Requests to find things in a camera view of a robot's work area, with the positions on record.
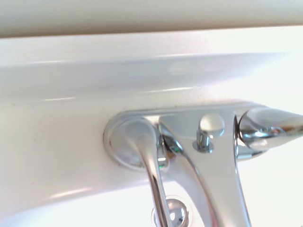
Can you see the chrome pop-up drain knob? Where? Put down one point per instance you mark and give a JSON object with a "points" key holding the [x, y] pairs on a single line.
{"points": [[211, 125]]}

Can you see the white ceramic sink basin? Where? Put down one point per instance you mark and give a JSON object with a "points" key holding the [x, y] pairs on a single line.
{"points": [[71, 82]]}

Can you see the chrome faucet spout body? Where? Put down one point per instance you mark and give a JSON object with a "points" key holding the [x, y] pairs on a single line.
{"points": [[220, 179]]}

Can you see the chrome overflow hole cap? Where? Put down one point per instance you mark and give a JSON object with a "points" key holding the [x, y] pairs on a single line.
{"points": [[176, 212]]}

